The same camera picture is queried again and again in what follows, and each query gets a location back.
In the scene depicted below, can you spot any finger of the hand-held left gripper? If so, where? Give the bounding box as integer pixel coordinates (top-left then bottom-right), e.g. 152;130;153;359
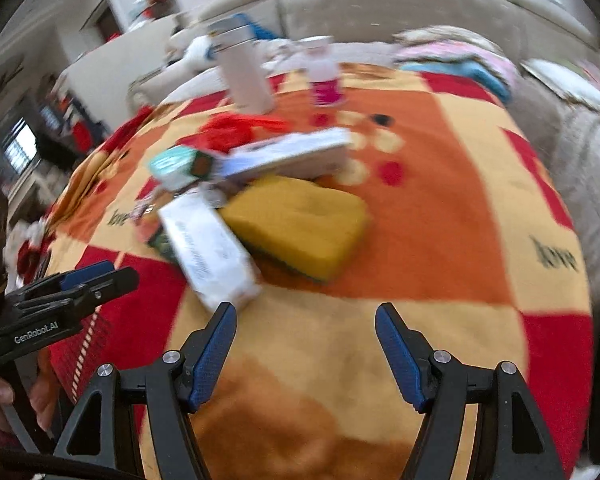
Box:
5;261;115;306
10;267;140;323

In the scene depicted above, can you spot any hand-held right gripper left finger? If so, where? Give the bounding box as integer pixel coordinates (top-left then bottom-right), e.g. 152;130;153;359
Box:
54;301;238;480

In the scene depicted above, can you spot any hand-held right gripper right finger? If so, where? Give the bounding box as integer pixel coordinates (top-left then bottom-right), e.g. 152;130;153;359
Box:
375;302;566;480

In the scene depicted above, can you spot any white medicine box red-blue logo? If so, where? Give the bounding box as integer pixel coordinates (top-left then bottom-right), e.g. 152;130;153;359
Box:
157;194;262;313

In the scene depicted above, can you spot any person's left hand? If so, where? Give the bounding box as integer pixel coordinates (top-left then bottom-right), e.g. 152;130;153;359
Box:
0;355;67;441

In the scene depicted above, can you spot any green packet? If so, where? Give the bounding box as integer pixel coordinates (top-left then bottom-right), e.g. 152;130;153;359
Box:
147;227;178;262

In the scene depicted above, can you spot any small colourful packet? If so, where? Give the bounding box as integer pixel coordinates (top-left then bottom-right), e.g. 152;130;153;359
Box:
130;200;161;223

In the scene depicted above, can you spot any orange red printed blanket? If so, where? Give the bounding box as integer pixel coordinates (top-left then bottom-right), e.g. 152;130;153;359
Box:
40;62;596;480

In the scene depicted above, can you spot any teal carton box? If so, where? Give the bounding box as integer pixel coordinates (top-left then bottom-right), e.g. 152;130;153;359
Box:
147;144;216;191

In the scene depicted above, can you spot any yellow sponge green underside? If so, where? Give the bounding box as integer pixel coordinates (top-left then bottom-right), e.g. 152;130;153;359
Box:
219;175;372;283

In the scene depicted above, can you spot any red crumpled plastic scrap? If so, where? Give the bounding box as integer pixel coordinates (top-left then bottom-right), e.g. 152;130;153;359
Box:
195;112;286;153

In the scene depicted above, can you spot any white cabinet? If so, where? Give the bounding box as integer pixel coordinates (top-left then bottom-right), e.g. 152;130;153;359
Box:
60;15;191;111

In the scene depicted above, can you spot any white box blue striped side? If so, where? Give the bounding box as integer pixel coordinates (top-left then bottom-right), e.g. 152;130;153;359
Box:
222;127;353;181

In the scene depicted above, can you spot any white insulated bottle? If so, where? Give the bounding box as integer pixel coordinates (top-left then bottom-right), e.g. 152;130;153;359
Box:
207;16;276;115

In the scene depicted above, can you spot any beige quilted bedspread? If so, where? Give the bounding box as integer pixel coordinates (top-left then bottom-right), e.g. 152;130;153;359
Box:
505;75;600;311

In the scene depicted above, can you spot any blue folded towel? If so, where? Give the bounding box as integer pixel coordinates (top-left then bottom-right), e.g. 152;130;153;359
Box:
400;57;511;103

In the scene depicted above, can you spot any small white bottle pink label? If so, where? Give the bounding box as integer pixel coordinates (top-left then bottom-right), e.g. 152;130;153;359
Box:
300;36;343;107

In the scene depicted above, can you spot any blue cloth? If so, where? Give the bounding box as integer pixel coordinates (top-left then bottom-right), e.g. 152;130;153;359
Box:
230;12;286;43

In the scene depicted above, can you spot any pink folded blanket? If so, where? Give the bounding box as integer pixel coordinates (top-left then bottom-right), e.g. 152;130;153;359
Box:
392;27;518;86

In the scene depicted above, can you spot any white pillow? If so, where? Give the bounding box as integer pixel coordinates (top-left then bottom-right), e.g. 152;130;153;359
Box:
522;57;600;126

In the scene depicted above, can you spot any beige tufted headboard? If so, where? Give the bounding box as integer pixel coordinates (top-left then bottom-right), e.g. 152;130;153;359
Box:
277;0;596;61

